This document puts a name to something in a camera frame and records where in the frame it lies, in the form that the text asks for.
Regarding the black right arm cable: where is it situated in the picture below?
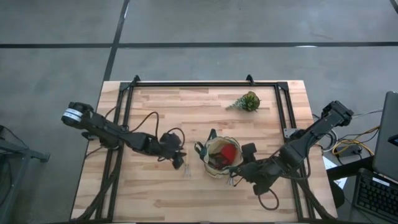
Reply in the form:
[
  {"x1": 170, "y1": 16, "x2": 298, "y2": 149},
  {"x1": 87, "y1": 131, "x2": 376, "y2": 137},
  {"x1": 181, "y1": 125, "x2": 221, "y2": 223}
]
[{"x1": 257, "y1": 187, "x2": 280, "y2": 212}]

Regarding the grey metal mounting plate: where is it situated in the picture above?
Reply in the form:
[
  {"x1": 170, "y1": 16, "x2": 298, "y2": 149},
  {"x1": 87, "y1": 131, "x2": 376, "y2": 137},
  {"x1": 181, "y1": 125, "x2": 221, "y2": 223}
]
[{"x1": 282, "y1": 127, "x2": 299, "y2": 140}]

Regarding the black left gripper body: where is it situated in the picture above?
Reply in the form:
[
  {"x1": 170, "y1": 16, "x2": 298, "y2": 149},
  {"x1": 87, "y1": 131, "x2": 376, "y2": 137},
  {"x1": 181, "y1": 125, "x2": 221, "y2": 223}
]
[{"x1": 159, "y1": 133, "x2": 187, "y2": 158}]

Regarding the black table frame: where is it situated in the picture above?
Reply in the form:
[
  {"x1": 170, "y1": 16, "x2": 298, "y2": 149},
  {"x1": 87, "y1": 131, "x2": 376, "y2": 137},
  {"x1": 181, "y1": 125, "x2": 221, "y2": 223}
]
[{"x1": 70, "y1": 73, "x2": 338, "y2": 223}]

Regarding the potted succulent plant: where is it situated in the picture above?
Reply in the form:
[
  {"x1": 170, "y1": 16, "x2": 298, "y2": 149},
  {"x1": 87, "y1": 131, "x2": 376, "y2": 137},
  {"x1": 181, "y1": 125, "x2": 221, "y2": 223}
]
[{"x1": 225, "y1": 90, "x2": 262, "y2": 113}]

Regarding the grey laptop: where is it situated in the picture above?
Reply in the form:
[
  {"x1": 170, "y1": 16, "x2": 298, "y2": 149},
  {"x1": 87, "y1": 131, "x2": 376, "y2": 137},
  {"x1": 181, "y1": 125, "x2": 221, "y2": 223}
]
[{"x1": 372, "y1": 90, "x2": 398, "y2": 182}]

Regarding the white cable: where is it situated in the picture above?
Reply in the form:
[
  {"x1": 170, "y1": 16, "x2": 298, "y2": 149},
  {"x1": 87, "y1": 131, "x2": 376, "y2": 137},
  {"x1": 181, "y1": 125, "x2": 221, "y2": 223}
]
[{"x1": 350, "y1": 108, "x2": 384, "y2": 118}]

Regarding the yellow cable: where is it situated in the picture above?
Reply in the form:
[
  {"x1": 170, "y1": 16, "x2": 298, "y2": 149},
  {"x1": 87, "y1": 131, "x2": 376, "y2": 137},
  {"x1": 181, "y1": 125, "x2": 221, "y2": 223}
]
[{"x1": 331, "y1": 125, "x2": 381, "y2": 157}]

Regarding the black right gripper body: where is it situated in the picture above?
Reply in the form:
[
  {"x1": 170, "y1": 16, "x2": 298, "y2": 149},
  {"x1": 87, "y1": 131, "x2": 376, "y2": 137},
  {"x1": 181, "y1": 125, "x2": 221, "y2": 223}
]
[{"x1": 239, "y1": 161, "x2": 276, "y2": 187}]

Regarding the grey metal stand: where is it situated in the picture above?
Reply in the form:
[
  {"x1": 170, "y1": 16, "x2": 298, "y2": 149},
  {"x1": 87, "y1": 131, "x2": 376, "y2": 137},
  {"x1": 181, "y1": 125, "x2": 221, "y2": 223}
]
[{"x1": 0, "y1": 124, "x2": 50, "y2": 224}]

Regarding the brown left arm cable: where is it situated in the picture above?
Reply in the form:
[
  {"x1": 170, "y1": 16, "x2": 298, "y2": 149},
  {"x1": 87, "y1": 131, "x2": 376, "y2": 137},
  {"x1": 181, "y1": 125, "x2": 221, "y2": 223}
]
[{"x1": 104, "y1": 105, "x2": 187, "y2": 162}]

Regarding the cream canvas green-trimmed gardening bag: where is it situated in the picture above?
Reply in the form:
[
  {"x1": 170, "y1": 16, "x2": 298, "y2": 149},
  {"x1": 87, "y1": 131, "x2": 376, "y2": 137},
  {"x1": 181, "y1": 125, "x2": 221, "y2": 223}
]
[{"x1": 194, "y1": 128, "x2": 244, "y2": 180}]

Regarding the black power box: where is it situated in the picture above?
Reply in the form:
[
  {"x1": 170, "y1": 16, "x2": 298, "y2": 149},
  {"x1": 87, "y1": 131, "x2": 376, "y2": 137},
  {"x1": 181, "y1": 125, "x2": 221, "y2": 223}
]
[{"x1": 336, "y1": 144, "x2": 363, "y2": 158}]

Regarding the white paper sheet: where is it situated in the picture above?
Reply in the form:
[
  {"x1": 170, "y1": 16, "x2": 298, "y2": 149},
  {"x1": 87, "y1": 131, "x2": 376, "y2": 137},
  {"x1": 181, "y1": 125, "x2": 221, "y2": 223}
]
[{"x1": 322, "y1": 156, "x2": 348, "y2": 190}]

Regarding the black keyboard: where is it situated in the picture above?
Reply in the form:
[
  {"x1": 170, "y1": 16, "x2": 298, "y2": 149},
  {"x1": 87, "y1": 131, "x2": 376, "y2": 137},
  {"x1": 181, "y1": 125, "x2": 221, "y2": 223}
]
[{"x1": 353, "y1": 169, "x2": 398, "y2": 223}]

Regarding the red and black gardening glove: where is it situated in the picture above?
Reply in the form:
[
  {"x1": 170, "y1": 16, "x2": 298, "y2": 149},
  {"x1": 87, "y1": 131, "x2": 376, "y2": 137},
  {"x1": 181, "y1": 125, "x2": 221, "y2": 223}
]
[{"x1": 220, "y1": 142, "x2": 238, "y2": 163}]

